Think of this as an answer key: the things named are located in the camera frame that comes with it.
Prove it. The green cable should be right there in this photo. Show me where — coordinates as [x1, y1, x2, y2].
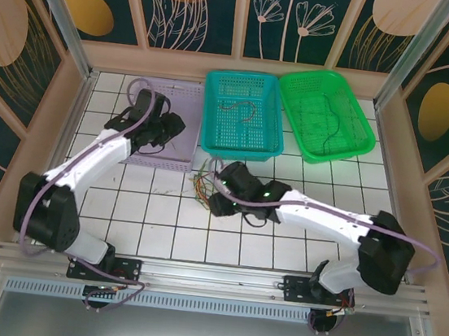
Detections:
[194, 156, 216, 184]
[316, 92, 345, 158]

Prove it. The red cable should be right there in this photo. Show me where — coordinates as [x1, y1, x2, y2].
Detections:
[193, 186, 217, 211]
[217, 98, 259, 125]

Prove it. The yellow-green striped cable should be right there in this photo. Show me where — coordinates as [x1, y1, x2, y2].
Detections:
[187, 172, 219, 208]

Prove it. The purple plastic basket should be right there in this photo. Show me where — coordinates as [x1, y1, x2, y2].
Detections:
[120, 74, 206, 175]

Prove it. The teal plastic basket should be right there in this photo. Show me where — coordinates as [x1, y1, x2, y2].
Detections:
[196, 66, 294, 165]

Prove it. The green plastic basket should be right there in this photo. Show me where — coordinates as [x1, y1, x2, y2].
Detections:
[269, 64, 384, 173]

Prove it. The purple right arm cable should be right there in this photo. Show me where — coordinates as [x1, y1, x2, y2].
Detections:
[191, 156, 449, 336]

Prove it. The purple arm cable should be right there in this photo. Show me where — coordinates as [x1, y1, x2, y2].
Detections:
[11, 65, 171, 315]
[191, 156, 449, 336]

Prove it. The thin black right gripper wire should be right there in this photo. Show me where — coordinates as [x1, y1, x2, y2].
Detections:
[240, 212, 269, 229]

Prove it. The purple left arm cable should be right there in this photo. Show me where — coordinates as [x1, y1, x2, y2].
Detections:
[11, 65, 171, 315]

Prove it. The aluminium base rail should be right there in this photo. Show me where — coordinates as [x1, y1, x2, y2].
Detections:
[0, 235, 434, 326]

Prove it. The slotted grey cable tray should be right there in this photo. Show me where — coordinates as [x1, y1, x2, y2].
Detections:
[1, 273, 313, 329]

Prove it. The aluminium frame post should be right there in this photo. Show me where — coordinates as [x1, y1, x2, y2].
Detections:
[7, 0, 107, 82]
[372, 0, 449, 118]

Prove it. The black round cable port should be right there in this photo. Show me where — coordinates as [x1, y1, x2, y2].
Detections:
[81, 283, 119, 314]
[305, 308, 349, 336]

